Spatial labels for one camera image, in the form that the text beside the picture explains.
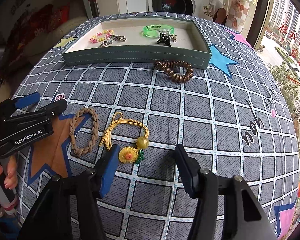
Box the pink yellow spiral bracelet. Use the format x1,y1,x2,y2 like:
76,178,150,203
89,29,115,48

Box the checkered paper bag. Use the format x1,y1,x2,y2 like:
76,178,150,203
225,0,249,33

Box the yellow sunflower hair tie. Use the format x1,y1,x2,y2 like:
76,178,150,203
98,111,150,165

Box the dark window frame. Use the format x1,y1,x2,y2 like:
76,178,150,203
247,0,270,48

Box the cream sofa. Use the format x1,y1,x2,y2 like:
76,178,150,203
23,16,88,57

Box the blue grid star tablecloth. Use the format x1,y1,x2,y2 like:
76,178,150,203
15,12,300,239

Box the green shallow tray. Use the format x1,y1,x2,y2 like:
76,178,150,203
62,15,212,69

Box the green translucent bracelet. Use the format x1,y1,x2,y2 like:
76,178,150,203
142,24,175,39

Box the red cushion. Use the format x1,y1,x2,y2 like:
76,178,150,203
30,4,70,36

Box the person's left hand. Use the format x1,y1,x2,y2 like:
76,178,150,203
0,155,18,190

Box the silver star hair clip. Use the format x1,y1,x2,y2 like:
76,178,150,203
110,34,127,42

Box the beige bunny hair clip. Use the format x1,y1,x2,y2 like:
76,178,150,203
170,35,177,42

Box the brown spiral hair tie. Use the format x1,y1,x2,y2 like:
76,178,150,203
154,60,195,84

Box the tan braided hair tie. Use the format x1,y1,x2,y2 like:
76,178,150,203
69,107,100,158

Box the black claw hair clip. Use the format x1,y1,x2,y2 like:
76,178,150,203
157,32,171,47

